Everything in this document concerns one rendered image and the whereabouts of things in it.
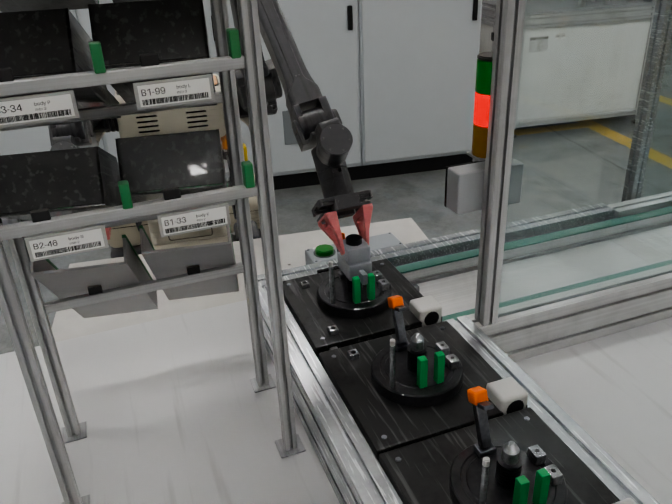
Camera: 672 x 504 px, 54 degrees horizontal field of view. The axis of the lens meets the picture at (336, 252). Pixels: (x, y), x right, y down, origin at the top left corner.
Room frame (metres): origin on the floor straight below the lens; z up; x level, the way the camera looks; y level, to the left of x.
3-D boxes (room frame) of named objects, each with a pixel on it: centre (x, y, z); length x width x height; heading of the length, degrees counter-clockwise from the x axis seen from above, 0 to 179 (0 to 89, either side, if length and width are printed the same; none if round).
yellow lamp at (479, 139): (1.00, -0.25, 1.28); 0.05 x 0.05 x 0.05
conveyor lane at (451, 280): (1.12, -0.32, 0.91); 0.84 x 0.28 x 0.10; 109
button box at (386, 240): (1.28, -0.04, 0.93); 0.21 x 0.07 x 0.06; 109
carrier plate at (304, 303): (1.05, -0.03, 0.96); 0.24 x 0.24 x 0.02; 19
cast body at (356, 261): (1.04, -0.04, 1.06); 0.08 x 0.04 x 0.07; 19
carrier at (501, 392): (0.81, -0.12, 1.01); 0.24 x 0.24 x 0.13; 19
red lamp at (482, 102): (1.00, -0.25, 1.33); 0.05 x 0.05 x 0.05
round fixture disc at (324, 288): (1.05, -0.03, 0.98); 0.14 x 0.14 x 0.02
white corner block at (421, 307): (0.99, -0.16, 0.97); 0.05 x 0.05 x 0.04; 19
